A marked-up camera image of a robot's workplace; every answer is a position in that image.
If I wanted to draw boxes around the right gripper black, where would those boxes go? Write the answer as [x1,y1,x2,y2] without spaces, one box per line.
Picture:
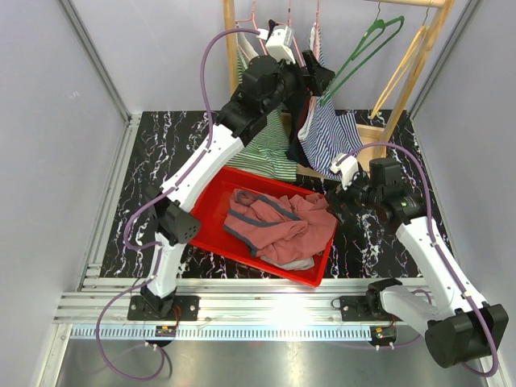
[324,165,382,224]

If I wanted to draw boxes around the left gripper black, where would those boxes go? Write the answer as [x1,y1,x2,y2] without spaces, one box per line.
[261,50,333,114]

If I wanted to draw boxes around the pink wire hanger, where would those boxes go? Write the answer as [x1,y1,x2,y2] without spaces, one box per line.
[306,0,321,131]
[286,0,302,65]
[235,0,267,57]

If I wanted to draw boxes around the navy maroon tank top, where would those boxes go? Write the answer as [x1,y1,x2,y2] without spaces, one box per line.
[268,18,318,166]

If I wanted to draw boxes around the blue white striped tank top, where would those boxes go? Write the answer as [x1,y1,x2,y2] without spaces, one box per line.
[296,23,364,181]

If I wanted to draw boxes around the red tank top grey trim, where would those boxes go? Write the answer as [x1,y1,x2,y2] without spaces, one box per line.
[223,189,337,264]

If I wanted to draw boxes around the green plastic hanger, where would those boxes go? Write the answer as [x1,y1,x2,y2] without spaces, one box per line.
[320,5,406,106]

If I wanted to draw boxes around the yellow plastic hanger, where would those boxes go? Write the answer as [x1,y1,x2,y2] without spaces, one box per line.
[368,15,429,119]

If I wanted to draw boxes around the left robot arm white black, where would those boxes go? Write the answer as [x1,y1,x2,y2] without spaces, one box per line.
[140,50,335,320]

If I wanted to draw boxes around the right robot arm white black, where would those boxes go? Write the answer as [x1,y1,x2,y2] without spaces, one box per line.
[326,154,509,368]

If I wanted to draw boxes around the green white striped tank top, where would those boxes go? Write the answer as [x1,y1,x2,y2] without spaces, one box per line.
[229,22,298,182]

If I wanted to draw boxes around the wooden clothes rack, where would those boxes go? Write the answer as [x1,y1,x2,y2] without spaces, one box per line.
[222,0,456,178]

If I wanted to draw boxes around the red plastic tray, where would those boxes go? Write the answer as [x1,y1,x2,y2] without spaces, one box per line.
[190,167,332,287]

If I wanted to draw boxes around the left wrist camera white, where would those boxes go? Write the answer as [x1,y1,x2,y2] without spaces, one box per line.
[258,25,296,64]

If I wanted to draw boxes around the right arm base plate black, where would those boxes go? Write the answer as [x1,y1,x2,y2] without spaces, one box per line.
[331,296,384,322]

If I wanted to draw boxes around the aluminium frame rail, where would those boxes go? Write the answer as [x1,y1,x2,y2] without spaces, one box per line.
[38,112,501,387]

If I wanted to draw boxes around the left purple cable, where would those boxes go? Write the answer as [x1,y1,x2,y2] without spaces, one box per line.
[96,27,261,382]

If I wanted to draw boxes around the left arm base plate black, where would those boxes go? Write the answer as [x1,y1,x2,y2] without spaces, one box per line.
[127,295,201,322]

